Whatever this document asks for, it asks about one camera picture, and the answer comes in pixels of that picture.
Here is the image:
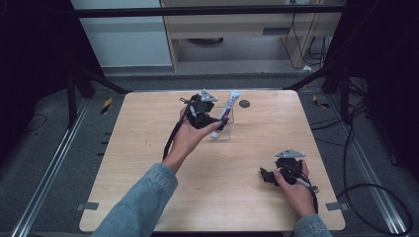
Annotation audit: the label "silver metal floor rail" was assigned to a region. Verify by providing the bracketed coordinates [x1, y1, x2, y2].
[328, 94, 410, 237]
[10, 98, 91, 237]

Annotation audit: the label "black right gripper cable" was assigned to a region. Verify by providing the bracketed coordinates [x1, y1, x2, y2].
[290, 166, 320, 215]

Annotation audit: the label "white purple toothpaste tube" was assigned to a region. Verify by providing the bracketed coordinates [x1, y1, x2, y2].
[210, 90, 243, 139]

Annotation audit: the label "clear glass cup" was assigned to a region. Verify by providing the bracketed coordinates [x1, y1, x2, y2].
[206, 107, 236, 142]

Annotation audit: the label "black metal stand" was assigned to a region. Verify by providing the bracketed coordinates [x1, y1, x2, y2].
[282, 60, 352, 125]
[64, 63, 132, 130]

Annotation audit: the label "grey table bracket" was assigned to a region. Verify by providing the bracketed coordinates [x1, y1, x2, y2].
[75, 201, 100, 212]
[325, 201, 349, 212]

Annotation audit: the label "thin black floor cable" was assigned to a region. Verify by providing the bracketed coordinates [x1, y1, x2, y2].
[23, 113, 47, 133]

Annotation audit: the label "thick black floor cable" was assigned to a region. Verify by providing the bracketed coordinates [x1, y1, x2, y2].
[335, 102, 414, 237]

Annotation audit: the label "black cables under desk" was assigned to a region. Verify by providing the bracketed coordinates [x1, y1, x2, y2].
[284, 0, 330, 71]

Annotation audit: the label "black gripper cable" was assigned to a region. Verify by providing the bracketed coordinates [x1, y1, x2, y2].
[290, 166, 320, 215]
[162, 96, 196, 162]

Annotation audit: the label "black curtain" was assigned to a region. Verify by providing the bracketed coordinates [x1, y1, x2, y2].
[324, 0, 419, 184]
[0, 0, 105, 162]

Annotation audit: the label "white cabinet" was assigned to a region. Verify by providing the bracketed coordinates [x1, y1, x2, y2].
[69, 0, 174, 69]

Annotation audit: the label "yellow black tape strip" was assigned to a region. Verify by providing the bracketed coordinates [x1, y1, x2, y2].
[100, 96, 114, 116]
[311, 94, 331, 110]

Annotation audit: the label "person's right hand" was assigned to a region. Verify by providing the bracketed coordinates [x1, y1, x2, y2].
[273, 159, 318, 220]

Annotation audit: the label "person's left hand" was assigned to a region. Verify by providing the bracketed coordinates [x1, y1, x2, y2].
[162, 107, 224, 175]

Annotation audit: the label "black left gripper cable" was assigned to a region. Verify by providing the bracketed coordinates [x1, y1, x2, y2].
[162, 96, 196, 162]

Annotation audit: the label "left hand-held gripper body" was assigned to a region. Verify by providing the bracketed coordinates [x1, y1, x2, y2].
[188, 88, 219, 130]

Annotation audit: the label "light wooden desk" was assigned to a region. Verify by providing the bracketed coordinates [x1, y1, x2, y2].
[160, 0, 345, 73]

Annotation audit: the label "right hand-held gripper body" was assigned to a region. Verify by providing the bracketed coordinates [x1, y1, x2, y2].
[275, 148, 307, 186]

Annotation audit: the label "black horizontal frame bar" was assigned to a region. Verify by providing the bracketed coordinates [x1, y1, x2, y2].
[63, 4, 347, 19]

